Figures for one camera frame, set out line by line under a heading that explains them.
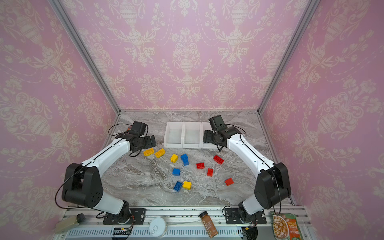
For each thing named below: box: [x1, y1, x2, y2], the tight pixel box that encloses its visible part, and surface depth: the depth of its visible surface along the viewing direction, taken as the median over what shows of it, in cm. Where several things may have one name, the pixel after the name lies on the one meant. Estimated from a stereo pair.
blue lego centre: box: [172, 168, 181, 176], surface depth 91 cm
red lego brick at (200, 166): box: [196, 162, 205, 170], surface depth 91 cm
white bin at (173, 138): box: [164, 122, 184, 148], surface depth 104 cm
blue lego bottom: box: [173, 181, 183, 192], surface depth 85 cm
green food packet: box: [270, 211, 302, 240], surface depth 72 cm
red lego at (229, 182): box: [224, 178, 234, 186], surface depth 87 cm
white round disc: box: [149, 217, 166, 237], surface depth 69 cm
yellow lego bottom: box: [183, 181, 192, 190], surface depth 85 cm
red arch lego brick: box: [213, 155, 225, 165], surface depth 94 cm
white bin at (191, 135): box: [182, 122, 202, 149], surface depth 105 cm
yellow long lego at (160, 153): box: [154, 148, 166, 158], surface depth 97 cm
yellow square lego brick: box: [170, 153, 179, 163], surface depth 94 cm
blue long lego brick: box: [180, 155, 190, 166], surface depth 93 cm
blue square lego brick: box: [180, 153, 189, 162], surface depth 97 cm
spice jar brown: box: [199, 211, 218, 238], surface depth 71 cm
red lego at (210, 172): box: [206, 168, 214, 177], surface depth 89 cm
